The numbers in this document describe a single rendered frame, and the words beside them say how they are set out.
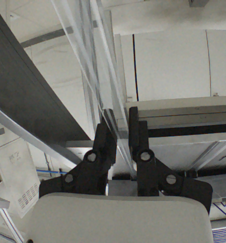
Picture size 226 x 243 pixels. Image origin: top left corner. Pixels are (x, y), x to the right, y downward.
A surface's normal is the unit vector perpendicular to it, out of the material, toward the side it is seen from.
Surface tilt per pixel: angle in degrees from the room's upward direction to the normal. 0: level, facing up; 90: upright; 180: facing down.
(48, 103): 90
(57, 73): 90
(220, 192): 135
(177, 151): 45
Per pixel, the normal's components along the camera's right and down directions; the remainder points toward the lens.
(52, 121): 0.98, -0.07
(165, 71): -0.18, 0.24
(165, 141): -0.20, -0.51
